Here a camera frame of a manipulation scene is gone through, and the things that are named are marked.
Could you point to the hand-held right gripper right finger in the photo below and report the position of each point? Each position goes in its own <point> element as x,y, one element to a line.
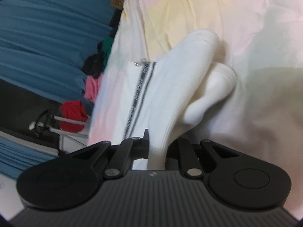
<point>175,149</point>

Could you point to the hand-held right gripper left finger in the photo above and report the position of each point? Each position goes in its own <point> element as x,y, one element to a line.
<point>142,146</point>

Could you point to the white jacket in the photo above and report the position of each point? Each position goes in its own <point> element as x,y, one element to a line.
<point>180,87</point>

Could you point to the black clothes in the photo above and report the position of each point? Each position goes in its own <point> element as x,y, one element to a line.
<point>93,63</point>

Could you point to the pink cloth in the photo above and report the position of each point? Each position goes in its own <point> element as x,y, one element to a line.
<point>92,88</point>

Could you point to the red cloth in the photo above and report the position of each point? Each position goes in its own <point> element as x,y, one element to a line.
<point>72,113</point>

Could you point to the silver tripod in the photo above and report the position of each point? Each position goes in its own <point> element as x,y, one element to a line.
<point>68,121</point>

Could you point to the green cloth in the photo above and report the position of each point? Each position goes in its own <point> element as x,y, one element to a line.
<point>108,47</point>

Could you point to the blue curtain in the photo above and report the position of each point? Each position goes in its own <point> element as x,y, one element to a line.
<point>21,158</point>
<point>47,28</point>

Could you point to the pastel bed sheet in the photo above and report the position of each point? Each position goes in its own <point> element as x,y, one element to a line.
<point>260,52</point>

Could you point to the dark window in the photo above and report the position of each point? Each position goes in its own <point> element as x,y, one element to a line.
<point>19,104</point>

